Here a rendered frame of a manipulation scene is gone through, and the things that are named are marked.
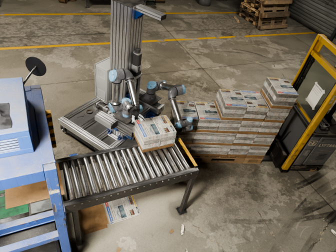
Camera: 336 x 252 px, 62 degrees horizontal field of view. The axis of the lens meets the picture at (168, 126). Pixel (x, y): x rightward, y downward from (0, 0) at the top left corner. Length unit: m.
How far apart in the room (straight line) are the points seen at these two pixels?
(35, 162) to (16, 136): 0.20
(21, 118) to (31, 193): 0.96
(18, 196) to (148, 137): 1.26
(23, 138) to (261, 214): 2.99
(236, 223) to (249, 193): 0.54
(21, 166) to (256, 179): 3.19
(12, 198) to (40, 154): 0.84
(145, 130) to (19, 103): 1.30
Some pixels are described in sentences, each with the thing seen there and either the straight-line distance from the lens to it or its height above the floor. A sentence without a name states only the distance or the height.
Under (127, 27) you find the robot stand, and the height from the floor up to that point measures 1.82.
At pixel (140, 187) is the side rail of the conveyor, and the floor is 0.77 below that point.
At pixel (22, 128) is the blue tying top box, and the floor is 1.75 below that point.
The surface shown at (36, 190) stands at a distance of 2.77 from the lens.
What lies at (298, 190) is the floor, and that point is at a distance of 4.48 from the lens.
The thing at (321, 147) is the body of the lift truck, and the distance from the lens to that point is 4.46.
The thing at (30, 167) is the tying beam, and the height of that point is 1.55.
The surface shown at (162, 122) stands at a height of 1.03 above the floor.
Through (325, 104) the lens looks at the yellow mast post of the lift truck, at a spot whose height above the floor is 1.31.
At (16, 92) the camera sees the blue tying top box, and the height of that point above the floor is 1.75.
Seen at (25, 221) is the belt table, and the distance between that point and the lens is 2.63.
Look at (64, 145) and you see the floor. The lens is 4.20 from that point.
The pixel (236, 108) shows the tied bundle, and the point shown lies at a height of 1.02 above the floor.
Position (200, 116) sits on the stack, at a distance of 3.57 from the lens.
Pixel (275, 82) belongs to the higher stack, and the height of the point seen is 1.29.
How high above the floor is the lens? 3.00
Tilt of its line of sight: 41 degrees down
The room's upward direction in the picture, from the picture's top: 12 degrees clockwise
